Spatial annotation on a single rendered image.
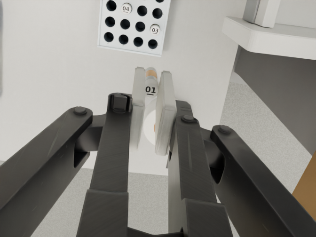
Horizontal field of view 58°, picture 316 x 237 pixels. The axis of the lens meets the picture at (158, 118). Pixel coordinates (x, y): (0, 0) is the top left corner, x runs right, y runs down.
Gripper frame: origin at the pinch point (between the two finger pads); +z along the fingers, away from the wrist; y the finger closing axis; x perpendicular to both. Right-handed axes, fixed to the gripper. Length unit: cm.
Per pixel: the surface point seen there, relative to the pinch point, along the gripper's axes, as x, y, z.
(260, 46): 3.7, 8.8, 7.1
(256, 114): -40, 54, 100
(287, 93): -14, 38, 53
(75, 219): -116, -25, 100
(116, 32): 0.7, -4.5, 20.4
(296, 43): 4.5, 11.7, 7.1
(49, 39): -2.4, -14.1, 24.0
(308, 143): -19, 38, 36
